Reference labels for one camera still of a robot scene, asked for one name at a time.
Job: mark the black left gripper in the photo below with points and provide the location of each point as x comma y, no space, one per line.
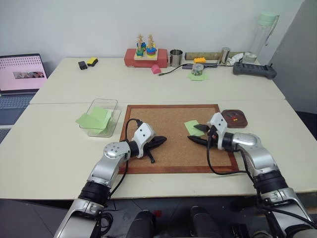
149,146

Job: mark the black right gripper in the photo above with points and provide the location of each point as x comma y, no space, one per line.
212,138

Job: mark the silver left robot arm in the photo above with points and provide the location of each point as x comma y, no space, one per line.
104,168

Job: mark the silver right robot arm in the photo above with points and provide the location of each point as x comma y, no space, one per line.
262,161

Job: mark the small green sticky note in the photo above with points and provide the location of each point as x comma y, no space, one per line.
190,127

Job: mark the brown wooden tray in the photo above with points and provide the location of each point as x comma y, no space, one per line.
241,117

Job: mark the clear plastic box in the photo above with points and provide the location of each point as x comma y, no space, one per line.
109,129

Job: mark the green note stack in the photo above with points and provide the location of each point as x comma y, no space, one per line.
198,77

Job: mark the clear jar of pushpins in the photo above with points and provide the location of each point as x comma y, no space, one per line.
197,70

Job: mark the folded green paper note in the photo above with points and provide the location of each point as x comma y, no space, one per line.
100,112

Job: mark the large green paper note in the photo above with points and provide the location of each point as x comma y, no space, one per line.
89,121

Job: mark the red rectangular box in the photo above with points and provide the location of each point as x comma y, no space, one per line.
130,58

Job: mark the small black box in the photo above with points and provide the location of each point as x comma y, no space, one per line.
82,65

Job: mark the wood-framed cork board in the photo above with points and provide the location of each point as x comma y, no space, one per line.
173,153

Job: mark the blue pushpin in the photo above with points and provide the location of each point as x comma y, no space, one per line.
232,114

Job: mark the grey usb hub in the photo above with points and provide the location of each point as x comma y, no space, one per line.
210,65

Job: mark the yellow toy brick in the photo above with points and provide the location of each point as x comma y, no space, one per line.
199,60

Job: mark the pink half-round block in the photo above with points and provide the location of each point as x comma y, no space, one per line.
156,69

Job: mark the dark rounded shape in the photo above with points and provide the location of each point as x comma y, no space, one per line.
142,225
204,223

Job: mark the brown cork roll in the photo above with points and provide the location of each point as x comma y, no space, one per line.
208,55

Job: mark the stainless steel mug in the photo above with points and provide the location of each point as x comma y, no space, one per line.
176,58

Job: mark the silver metal canister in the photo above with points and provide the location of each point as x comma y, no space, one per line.
225,55

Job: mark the white crumpled cloth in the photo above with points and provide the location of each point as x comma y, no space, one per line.
235,58

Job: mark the black power strip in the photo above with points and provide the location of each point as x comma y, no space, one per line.
255,70

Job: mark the yellow and black eraser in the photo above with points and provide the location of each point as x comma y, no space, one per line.
92,62

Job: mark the clear bottle with green lid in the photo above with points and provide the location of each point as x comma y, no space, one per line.
262,32

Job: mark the laptop with pink screen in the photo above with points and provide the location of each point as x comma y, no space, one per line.
19,74

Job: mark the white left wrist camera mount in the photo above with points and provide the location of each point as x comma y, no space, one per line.
143,132

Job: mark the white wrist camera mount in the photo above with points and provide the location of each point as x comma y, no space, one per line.
219,124
143,132

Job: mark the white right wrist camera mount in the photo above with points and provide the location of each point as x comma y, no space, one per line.
219,124

